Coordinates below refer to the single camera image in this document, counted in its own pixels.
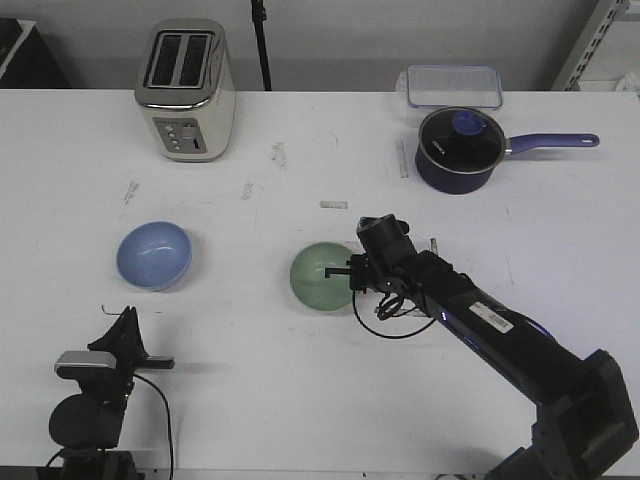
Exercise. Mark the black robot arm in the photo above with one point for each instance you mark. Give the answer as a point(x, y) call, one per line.
point(585, 420)
point(88, 425)

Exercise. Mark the blue bowl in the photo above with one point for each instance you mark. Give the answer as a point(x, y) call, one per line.
point(154, 256)

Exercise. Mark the blue saucepan with handle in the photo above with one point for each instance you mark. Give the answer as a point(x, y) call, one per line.
point(463, 183)

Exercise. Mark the cream silver toaster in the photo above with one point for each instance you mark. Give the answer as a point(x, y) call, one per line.
point(185, 89)

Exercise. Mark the black tripod pole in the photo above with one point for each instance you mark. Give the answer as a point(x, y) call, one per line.
point(258, 16)

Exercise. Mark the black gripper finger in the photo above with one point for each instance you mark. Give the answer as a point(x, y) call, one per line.
point(115, 339)
point(341, 270)
point(137, 345)

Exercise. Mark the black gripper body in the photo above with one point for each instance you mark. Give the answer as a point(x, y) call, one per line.
point(113, 389)
point(386, 247)

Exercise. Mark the glass pot lid blue knob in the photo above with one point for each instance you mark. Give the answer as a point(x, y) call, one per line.
point(462, 140)

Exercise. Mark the clear plastic food container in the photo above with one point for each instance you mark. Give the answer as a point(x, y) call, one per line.
point(440, 85)

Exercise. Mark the green bowl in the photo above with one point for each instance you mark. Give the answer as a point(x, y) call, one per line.
point(308, 281)

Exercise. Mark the white slotted shelf upright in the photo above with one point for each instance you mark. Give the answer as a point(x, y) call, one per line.
point(592, 34)

